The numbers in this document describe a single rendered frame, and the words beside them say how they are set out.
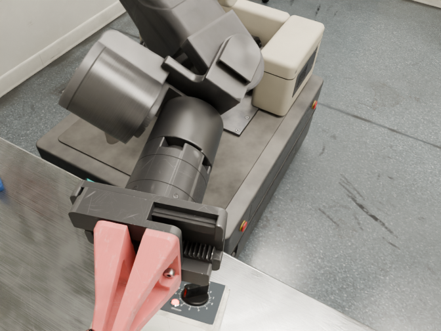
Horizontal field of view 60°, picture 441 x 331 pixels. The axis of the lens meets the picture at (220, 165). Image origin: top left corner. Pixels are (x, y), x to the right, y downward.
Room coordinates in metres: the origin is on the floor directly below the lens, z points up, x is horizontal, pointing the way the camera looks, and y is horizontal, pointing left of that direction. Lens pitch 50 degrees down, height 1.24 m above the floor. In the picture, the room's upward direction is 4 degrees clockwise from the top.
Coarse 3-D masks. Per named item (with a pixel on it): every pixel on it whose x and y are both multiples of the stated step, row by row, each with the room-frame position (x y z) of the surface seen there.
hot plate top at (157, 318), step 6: (156, 318) 0.13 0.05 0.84; (162, 318) 0.13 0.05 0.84; (168, 318) 0.13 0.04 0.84; (150, 324) 0.13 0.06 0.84; (156, 324) 0.13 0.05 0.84; (162, 324) 0.13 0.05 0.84; (168, 324) 0.13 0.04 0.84; (174, 324) 0.13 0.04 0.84; (180, 324) 0.13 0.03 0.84; (186, 324) 0.13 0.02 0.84; (192, 324) 0.13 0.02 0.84; (168, 330) 0.12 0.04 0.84; (174, 330) 0.12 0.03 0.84; (180, 330) 0.12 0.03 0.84; (186, 330) 0.12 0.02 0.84; (192, 330) 0.12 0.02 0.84; (198, 330) 0.12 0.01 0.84; (204, 330) 0.12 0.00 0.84
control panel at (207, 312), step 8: (216, 288) 0.19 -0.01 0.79; (224, 288) 0.19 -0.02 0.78; (176, 296) 0.17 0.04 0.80; (216, 296) 0.18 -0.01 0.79; (168, 304) 0.16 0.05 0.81; (184, 304) 0.16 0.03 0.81; (208, 304) 0.16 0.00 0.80; (216, 304) 0.17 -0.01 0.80; (176, 312) 0.15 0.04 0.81; (184, 312) 0.15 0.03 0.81; (192, 312) 0.15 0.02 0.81; (200, 312) 0.15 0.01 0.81; (208, 312) 0.15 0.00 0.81; (216, 312) 0.15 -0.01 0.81; (200, 320) 0.14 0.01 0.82; (208, 320) 0.14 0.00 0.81
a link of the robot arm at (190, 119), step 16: (160, 96) 0.24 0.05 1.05; (176, 96) 0.25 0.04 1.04; (160, 112) 0.24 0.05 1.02; (176, 112) 0.23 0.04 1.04; (192, 112) 0.23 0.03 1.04; (208, 112) 0.23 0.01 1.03; (144, 128) 0.21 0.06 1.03; (160, 128) 0.21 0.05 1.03; (176, 128) 0.21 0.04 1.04; (192, 128) 0.21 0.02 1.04; (208, 128) 0.22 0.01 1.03; (176, 144) 0.20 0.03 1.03; (192, 144) 0.20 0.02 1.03; (208, 144) 0.21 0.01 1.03; (208, 160) 0.19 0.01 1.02
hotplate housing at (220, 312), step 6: (228, 288) 0.20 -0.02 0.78; (228, 294) 0.19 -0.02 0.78; (222, 300) 0.17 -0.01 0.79; (222, 306) 0.17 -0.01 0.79; (162, 312) 0.15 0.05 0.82; (168, 312) 0.15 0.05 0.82; (222, 312) 0.16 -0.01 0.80; (174, 318) 0.14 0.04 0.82; (180, 318) 0.14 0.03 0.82; (186, 318) 0.14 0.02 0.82; (216, 318) 0.15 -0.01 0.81; (222, 318) 0.16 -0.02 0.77; (198, 324) 0.14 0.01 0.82; (204, 324) 0.14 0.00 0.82; (210, 324) 0.14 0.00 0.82; (216, 324) 0.14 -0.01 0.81; (210, 330) 0.13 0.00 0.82; (216, 330) 0.13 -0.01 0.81
